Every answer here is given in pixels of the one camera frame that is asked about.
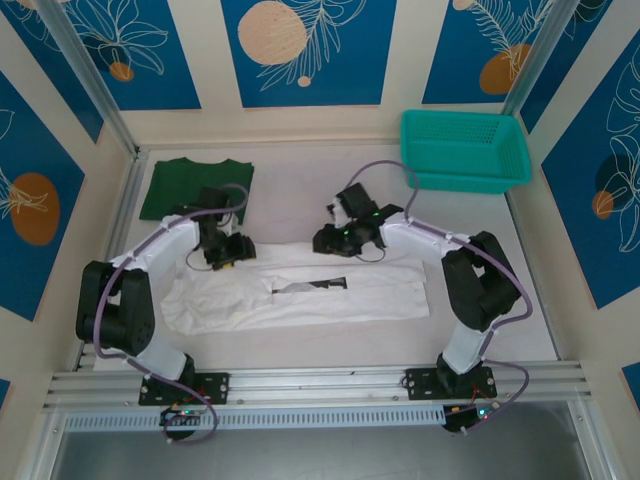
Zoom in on blue floral wall panel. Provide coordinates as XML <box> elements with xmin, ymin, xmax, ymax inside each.
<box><xmin>541</xmin><ymin>37</ymin><xmax>640</xmax><ymax>311</ymax></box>
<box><xmin>519</xmin><ymin>0</ymin><xmax>629</xmax><ymax>135</ymax></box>
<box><xmin>0</xmin><ymin>0</ymin><xmax>105</xmax><ymax>145</ymax></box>
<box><xmin>62</xmin><ymin>0</ymin><xmax>203</xmax><ymax>112</ymax></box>
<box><xmin>421</xmin><ymin>0</ymin><xmax>556</xmax><ymax>106</ymax></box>
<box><xmin>0</xmin><ymin>69</ymin><xmax>87</xmax><ymax>322</ymax></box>
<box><xmin>221</xmin><ymin>0</ymin><xmax>399</xmax><ymax>108</ymax></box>

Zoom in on white t-shirt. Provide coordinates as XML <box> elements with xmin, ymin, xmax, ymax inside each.
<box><xmin>159</xmin><ymin>241</ymin><xmax>432</xmax><ymax>337</ymax></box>

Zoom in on green folded t-shirt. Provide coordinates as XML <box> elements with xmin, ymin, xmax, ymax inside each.
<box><xmin>138</xmin><ymin>157</ymin><xmax>256</xmax><ymax>226</ymax></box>

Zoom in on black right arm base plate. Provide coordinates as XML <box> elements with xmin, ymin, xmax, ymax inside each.
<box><xmin>403</xmin><ymin>367</ymin><xmax>497</xmax><ymax>401</ymax></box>

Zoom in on grey slotted cable duct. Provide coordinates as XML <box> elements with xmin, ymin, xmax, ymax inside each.
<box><xmin>62</xmin><ymin>405</ymin><xmax>449</xmax><ymax>432</ymax></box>

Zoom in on teal plastic basket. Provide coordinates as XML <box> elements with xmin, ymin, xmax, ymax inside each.
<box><xmin>399</xmin><ymin>108</ymin><xmax>532</xmax><ymax>195</ymax></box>

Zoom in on aluminium frame post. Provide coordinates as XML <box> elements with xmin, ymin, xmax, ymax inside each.
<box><xmin>502</xmin><ymin>0</ymin><xmax>574</xmax><ymax>119</ymax></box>
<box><xmin>34</xmin><ymin>0</ymin><xmax>141</xmax><ymax>157</ymax></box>

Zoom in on aluminium table side rail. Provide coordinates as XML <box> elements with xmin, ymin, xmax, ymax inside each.
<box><xmin>504</xmin><ymin>189</ymin><xmax>562</xmax><ymax>362</ymax></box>
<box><xmin>69</xmin><ymin>149</ymin><xmax>146</xmax><ymax>374</ymax></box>

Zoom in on long aluminium mounting rail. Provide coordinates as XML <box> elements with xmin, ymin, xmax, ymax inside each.
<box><xmin>42</xmin><ymin>360</ymin><xmax>594</xmax><ymax>412</ymax></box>

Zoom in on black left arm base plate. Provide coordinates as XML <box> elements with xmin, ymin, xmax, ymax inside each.
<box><xmin>138</xmin><ymin>372</ymin><xmax>231</xmax><ymax>407</ymax></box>

